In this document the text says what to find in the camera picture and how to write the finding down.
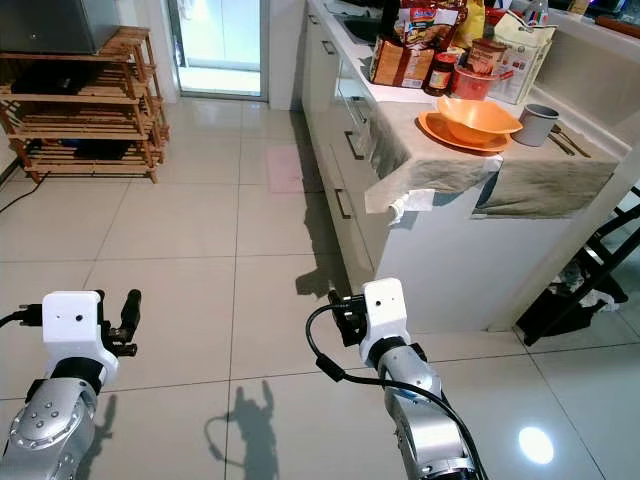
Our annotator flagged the black floor cable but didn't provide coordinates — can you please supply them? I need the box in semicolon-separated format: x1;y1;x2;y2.
0;169;53;213

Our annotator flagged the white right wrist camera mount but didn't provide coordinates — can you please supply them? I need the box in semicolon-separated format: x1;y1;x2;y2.
361;277;414;367

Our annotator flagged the orange bowl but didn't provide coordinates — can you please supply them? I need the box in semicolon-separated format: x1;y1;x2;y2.
436;94;525;147

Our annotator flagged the dark jar with red lid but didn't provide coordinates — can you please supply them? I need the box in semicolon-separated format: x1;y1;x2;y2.
422;51;460;98

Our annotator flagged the grey metal appliance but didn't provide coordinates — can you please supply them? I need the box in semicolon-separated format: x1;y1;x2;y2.
0;0;130;56

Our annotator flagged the grey cup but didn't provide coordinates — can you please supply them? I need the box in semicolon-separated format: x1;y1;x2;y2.
516;102;562;149

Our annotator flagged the white cloth tag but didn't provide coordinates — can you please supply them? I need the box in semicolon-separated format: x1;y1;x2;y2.
387;189;436;224

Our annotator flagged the glass door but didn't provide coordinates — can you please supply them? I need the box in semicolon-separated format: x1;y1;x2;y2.
169;0;267;100

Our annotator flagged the brown instant noodle cup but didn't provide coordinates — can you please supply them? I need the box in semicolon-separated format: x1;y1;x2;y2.
465;37;509;75

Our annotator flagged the white kitchen counter cabinet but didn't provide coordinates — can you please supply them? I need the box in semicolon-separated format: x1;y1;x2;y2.
300;0;640;337

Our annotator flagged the red plastic pot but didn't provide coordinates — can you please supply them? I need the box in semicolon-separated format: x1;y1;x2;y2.
449;64;514;102

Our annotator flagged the orange plate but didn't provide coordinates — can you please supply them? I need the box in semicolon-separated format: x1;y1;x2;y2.
417;110;512;155

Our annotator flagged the dark metal spoon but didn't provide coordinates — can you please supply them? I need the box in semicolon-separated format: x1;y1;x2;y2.
558;123;595;159
550;127;579;157

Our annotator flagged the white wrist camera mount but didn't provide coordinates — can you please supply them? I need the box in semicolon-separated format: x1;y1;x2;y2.
41;290;119;387
361;277;414;367

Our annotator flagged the wooden slatted shelf rack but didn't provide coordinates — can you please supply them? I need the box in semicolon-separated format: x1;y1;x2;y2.
0;27;170;184

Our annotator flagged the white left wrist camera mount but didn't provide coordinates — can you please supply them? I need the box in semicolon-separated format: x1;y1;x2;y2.
41;290;119;387

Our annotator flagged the beige linen cloth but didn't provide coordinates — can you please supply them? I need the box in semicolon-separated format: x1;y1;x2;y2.
364;94;624;222

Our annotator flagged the kitchen sink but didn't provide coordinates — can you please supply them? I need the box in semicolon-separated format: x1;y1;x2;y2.
332;9;383;45

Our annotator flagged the yellow bottle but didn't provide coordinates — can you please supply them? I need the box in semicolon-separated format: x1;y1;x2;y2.
454;0;485;49

